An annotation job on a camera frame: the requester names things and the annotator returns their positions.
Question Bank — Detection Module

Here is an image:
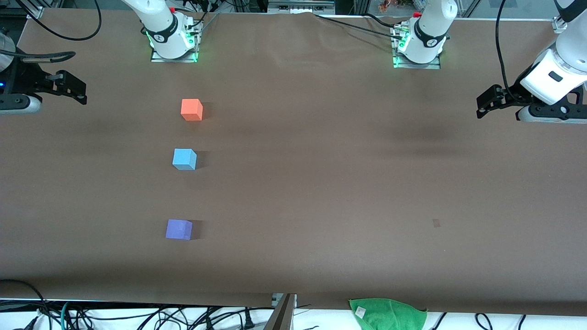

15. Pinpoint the blue cube block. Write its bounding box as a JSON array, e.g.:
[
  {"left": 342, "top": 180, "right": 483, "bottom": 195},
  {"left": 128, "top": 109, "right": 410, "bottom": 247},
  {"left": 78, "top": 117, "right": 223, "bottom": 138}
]
[{"left": 172, "top": 148, "right": 198, "bottom": 171}]

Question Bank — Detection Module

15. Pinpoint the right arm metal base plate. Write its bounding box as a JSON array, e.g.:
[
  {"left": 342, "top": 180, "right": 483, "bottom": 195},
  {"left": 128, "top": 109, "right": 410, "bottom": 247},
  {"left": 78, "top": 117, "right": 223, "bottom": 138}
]
[{"left": 150, "top": 21, "right": 203, "bottom": 63}]

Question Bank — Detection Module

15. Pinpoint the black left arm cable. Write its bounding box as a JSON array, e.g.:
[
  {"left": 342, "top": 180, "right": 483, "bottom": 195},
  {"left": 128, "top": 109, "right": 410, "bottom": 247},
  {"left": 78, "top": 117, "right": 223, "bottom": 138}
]
[{"left": 495, "top": 0, "right": 524, "bottom": 104}]

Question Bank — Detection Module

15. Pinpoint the green cloth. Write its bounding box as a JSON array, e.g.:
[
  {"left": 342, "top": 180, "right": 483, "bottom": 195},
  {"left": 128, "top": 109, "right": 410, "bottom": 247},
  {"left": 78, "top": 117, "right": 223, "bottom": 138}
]
[{"left": 349, "top": 298, "right": 428, "bottom": 330}]

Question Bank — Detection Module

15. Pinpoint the black cable across tabletop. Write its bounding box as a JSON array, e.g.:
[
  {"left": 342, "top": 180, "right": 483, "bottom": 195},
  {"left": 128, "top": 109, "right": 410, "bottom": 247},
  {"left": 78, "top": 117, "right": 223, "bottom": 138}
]
[{"left": 314, "top": 13, "right": 404, "bottom": 39}]

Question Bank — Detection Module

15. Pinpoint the grey metal box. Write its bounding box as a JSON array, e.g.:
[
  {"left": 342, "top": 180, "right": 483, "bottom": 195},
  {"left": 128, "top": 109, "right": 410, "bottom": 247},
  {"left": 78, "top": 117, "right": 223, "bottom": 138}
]
[{"left": 267, "top": 0, "right": 336, "bottom": 14}]

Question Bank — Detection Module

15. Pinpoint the black floor cable loop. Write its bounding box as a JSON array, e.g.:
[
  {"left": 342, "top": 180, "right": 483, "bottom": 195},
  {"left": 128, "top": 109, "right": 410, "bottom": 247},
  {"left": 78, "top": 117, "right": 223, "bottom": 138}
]
[{"left": 0, "top": 279, "right": 49, "bottom": 330}]

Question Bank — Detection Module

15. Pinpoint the thin grey cable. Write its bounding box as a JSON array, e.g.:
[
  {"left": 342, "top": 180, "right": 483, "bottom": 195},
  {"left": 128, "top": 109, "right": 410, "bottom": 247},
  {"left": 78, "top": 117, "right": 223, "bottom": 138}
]
[{"left": 195, "top": 13, "right": 221, "bottom": 37}]

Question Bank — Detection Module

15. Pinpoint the black looping cable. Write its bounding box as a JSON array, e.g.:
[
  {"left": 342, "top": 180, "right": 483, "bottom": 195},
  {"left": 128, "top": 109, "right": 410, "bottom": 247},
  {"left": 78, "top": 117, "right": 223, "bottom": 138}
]
[{"left": 16, "top": 0, "right": 102, "bottom": 42}]

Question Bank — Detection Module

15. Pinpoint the purple cube block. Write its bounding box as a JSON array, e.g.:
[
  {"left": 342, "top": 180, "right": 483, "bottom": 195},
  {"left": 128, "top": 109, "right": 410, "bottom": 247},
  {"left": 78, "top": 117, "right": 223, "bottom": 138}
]
[{"left": 165, "top": 219, "right": 194, "bottom": 241}]

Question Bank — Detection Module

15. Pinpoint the grey metal post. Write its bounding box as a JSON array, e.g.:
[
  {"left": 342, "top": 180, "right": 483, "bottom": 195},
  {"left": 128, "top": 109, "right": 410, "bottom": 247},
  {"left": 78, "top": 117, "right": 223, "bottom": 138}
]
[{"left": 264, "top": 293, "right": 298, "bottom": 330}]

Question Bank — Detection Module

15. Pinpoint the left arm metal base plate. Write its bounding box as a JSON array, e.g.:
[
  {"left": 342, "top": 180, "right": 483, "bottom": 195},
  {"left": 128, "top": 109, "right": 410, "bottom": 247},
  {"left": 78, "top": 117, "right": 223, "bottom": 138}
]
[{"left": 392, "top": 25, "right": 442, "bottom": 70}]

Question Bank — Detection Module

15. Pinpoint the orange cube block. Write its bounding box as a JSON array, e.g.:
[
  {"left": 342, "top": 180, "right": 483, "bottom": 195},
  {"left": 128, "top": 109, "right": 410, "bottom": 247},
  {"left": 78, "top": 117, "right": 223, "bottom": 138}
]
[{"left": 181, "top": 99, "right": 204, "bottom": 121}]

